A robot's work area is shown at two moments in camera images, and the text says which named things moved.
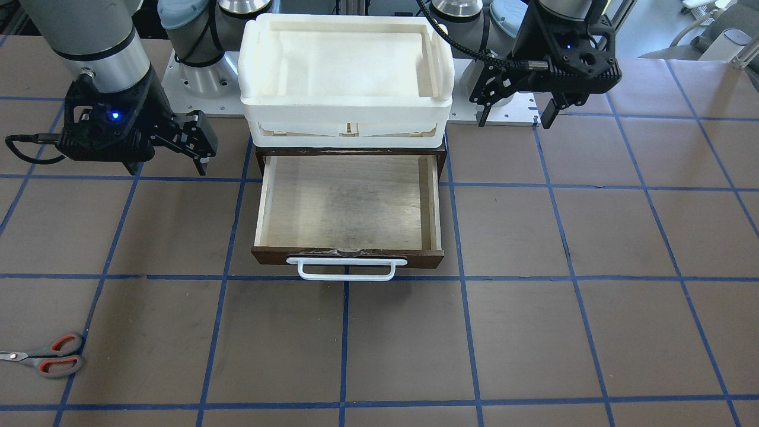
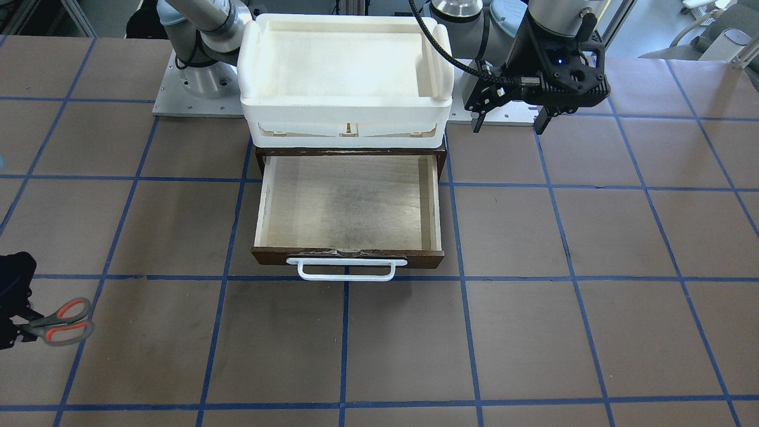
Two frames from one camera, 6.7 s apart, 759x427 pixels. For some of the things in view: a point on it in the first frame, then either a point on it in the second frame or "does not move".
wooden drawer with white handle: [349, 217] does not move
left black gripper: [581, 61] does not move
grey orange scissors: [60, 359] to [67, 325]
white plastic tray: [344, 80] does not move
